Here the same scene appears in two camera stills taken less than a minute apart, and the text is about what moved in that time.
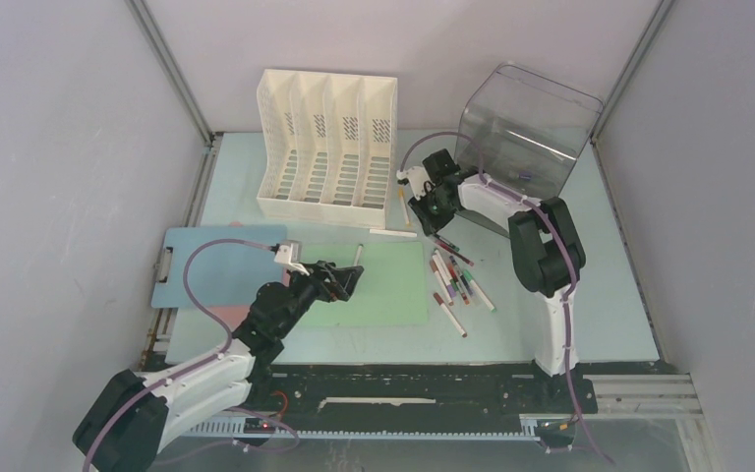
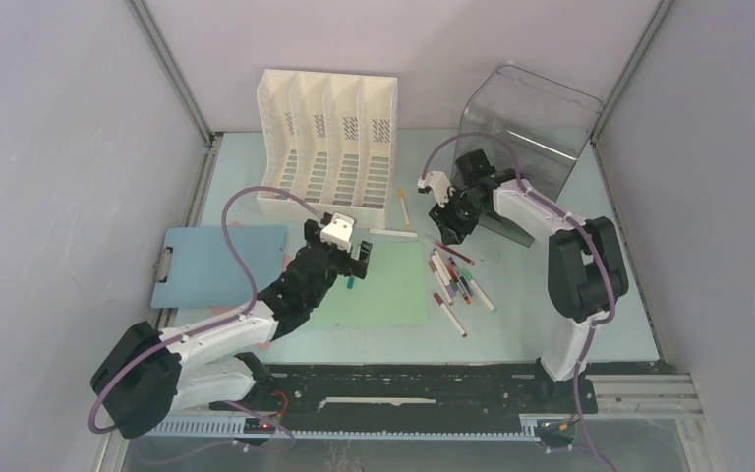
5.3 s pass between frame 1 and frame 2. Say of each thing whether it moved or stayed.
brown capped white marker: stayed
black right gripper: moved
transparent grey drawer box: stayed
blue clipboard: stayed
